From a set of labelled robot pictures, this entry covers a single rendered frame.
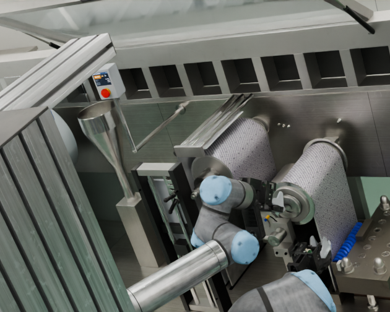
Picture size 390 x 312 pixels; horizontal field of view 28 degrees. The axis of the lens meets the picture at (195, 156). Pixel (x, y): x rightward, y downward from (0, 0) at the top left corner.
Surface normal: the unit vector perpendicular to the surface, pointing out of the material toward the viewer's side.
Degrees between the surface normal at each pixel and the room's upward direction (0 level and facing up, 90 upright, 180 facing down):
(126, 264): 0
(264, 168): 92
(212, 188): 50
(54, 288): 90
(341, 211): 90
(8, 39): 90
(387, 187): 0
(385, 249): 0
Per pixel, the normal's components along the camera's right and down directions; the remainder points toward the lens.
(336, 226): 0.81, 0.00
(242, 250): 0.50, 0.22
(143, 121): -0.51, 0.51
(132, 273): -0.30, -0.86
